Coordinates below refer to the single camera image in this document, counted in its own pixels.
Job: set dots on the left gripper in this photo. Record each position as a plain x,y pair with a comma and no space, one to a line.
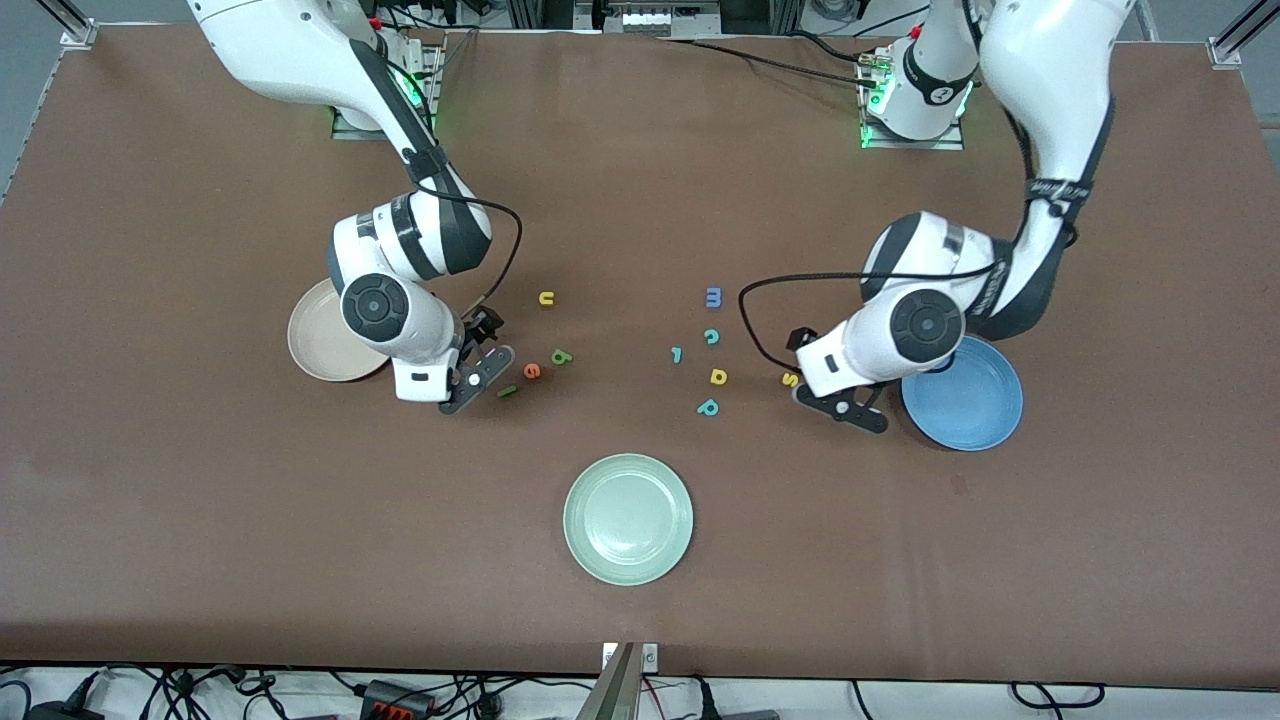
802,339

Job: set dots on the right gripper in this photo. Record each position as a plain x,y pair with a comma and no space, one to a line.
482,328

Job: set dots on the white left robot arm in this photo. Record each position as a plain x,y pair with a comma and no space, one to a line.
1050,80

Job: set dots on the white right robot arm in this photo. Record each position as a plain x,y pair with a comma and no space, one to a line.
270,50

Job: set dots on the teal foam letter p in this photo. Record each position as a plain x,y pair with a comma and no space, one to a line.
705,408

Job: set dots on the beige brown round plate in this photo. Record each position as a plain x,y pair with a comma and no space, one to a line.
315,345

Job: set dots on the blue round plate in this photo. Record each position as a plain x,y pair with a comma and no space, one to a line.
965,405

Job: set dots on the pale green round plate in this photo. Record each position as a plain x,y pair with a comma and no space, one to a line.
628,520

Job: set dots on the silver electronics box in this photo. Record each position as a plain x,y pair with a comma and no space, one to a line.
655,20

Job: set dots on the black plug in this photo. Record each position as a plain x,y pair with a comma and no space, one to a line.
705,705

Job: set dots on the black orange power strip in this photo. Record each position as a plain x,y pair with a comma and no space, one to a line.
395,697

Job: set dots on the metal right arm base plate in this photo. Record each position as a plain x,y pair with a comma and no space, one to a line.
352,130

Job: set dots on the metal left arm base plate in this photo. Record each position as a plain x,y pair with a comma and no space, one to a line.
940,144

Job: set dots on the small white post bracket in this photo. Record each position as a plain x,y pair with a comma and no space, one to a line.
650,657

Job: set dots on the grey metal camera post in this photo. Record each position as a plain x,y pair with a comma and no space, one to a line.
612,690

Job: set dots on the aluminium frame profile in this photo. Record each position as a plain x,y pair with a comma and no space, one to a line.
75,25
1235,40

